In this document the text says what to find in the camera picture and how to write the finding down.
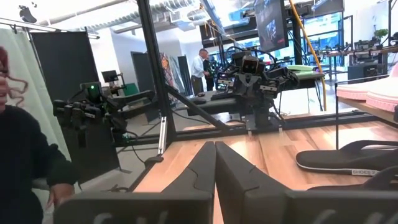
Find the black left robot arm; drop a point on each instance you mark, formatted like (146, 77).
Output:
(261, 112)

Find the small computer monitor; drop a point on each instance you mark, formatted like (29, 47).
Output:
(109, 76)

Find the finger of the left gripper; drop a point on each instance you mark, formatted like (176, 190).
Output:
(224, 81)
(270, 88)

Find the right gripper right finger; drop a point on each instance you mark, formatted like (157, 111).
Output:
(248, 199)

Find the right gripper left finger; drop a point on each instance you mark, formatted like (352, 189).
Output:
(186, 202)

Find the black flip-flop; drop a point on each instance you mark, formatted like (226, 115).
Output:
(329, 163)
(382, 179)

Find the pink slide sandal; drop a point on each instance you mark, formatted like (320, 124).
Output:
(385, 96)
(354, 91)

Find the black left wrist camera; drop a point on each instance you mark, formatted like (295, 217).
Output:
(250, 65)

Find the black aluminium rig frame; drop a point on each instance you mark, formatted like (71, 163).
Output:
(155, 77)

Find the person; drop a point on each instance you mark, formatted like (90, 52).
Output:
(210, 74)
(197, 68)
(21, 155)

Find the large computer monitor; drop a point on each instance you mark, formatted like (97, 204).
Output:
(270, 25)

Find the black partition panel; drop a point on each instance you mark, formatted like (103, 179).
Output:
(65, 62)

